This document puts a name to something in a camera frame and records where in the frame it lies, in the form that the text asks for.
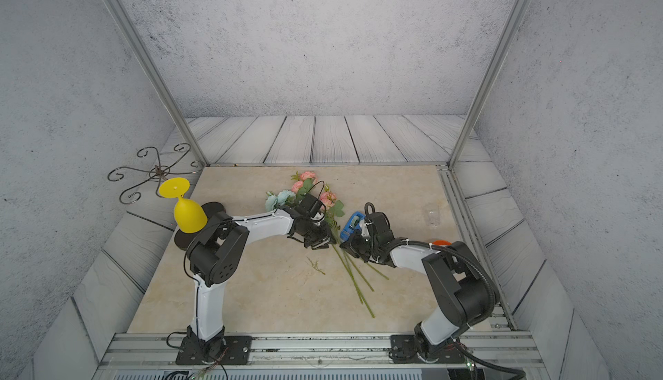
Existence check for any blue tape dispenser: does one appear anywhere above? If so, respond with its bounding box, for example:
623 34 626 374
339 212 365 242

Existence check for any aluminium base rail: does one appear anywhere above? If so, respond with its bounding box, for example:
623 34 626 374
98 332 549 379

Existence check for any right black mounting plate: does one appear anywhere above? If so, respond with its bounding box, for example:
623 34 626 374
388 334 466 364

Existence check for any aluminium frame post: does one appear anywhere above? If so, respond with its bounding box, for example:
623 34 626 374
447 0 532 170
102 0 211 167

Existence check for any yellow plastic goblet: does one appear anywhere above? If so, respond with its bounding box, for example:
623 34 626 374
158 177 207 234

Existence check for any left aluminium frame post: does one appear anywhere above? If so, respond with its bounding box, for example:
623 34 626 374
102 0 211 167

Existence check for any artificial flower bouquet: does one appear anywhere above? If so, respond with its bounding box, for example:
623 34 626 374
265 171 376 319

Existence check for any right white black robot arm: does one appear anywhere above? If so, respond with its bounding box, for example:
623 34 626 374
340 212 498 349

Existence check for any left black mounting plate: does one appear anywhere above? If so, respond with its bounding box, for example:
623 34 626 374
174 333 253 366

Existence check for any small broken green twig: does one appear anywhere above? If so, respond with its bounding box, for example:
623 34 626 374
307 257 326 276

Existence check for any right aluminium frame post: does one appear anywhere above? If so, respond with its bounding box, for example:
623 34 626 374
447 0 532 170

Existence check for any wrought iron scroll stand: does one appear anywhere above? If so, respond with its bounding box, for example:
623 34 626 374
106 143 204 206

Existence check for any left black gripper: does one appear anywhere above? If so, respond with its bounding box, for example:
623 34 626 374
301 219 340 250

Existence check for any black mounting plate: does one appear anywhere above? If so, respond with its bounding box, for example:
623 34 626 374
174 333 253 366
388 334 466 364

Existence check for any clear plastic cup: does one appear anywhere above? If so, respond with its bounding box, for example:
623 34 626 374
423 203 441 227

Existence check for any black oval tray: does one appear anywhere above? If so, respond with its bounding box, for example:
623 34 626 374
174 201 226 250

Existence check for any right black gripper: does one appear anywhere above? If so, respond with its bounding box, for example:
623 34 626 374
338 229 380 264

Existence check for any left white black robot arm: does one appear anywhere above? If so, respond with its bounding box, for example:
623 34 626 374
185 194 337 343

